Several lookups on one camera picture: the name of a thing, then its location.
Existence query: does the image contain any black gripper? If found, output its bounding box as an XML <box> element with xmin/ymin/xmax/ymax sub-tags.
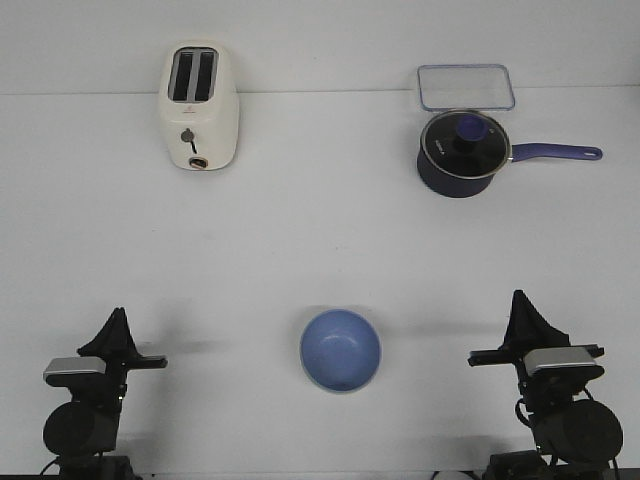
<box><xmin>77</xmin><ymin>307</ymin><xmax>168</xmax><ymax>400</ymax></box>
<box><xmin>467</xmin><ymin>290</ymin><xmax>604</xmax><ymax>400</ymax></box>

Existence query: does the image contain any blue bowl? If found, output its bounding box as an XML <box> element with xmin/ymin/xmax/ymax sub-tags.
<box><xmin>299</xmin><ymin>309</ymin><xmax>382</xmax><ymax>394</ymax></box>

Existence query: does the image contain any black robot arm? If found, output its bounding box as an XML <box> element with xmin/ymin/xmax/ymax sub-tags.
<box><xmin>43</xmin><ymin>307</ymin><xmax>168</xmax><ymax>479</ymax></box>
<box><xmin>468</xmin><ymin>290</ymin><xmax>623</xmax><ymax>479</ymax></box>

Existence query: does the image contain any dark blue saucepan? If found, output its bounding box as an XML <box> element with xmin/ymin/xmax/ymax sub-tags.
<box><xmin>417</xmin><ymin>139</ymin><xmax>603</xmax><ymax>198</ymax></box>

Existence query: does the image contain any glass pot lid blue knob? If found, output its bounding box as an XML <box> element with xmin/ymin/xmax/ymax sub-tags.
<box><xmin>421</xmin><ymin>110</ymin><xmax>511</xmax><ymax>179</ymax></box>

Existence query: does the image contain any cream two-slot toaster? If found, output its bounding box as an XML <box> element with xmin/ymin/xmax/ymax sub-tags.
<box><xmin>158</xmin><ymin>40</ymin><xmax>240</xmax><ymax>171</ymax></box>

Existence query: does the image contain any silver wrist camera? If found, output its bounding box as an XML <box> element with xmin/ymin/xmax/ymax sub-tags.
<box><xmin>43</xmin><ymin>356</ymin><xmax>106</xmax><ymax>387</ymax></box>
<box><xmin>523</xmin><ymin>346</ymin><xmax>597</xmax><ymax>377</ymax></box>

